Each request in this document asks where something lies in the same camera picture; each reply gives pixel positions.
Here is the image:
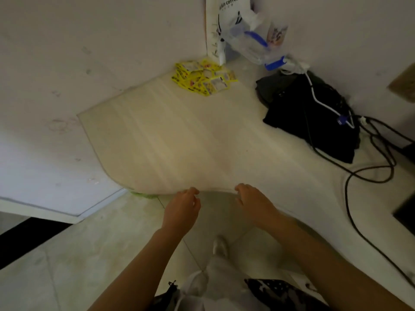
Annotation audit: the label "pile of yellow sachets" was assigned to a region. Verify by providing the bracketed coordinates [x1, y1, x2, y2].
[171, 59, 239, 96]

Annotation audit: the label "looped black cable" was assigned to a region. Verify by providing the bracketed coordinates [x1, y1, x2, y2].
[356, 116, 415, 184]

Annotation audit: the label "person's right hand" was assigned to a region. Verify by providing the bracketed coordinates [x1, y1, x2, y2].
[234, 183, 286, 232]

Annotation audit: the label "black box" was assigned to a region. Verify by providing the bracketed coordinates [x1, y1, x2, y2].
[392, 190, 415, 228]

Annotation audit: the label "black cloth bag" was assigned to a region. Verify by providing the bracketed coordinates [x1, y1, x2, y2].
[255, 70, 361, 164]

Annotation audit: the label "white paper bag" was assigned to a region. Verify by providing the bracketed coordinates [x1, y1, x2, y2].
[205, 0, 254, 66]

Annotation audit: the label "dark patterned shirt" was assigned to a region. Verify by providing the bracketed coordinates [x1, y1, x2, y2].
[150, 278, 332, 311]

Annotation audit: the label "clear plastic jug blue handle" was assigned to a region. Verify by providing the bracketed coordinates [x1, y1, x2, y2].
[223, 12, 290, 71]

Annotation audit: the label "person's left hand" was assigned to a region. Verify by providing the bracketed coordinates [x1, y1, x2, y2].
[161, 187, 202, 239]

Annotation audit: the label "white cable with blue connector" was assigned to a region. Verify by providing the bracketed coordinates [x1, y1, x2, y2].
[305, 73, 356, 129]

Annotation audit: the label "white plug adapter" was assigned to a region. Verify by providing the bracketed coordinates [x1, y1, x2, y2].
[281, 56, 311, 75]

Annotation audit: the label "printed paper cup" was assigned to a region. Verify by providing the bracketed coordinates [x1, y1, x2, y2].
[268, 22, 289, 46]

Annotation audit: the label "long black cable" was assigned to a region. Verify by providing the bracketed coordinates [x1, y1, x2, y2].
[305, 126, 415, 287]

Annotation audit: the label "person's right forearm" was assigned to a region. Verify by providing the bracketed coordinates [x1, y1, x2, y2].
[267, 216, 414, 311]

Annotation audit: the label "light grey trousers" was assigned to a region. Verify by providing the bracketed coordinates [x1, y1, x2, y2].
[177, 255, 270, 311]

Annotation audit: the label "white shoe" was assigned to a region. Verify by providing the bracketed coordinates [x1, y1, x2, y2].
[212, 236, 229, 258]

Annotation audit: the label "person's left forearm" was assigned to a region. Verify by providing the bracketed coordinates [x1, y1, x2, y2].
[87, 227, 184, 311]

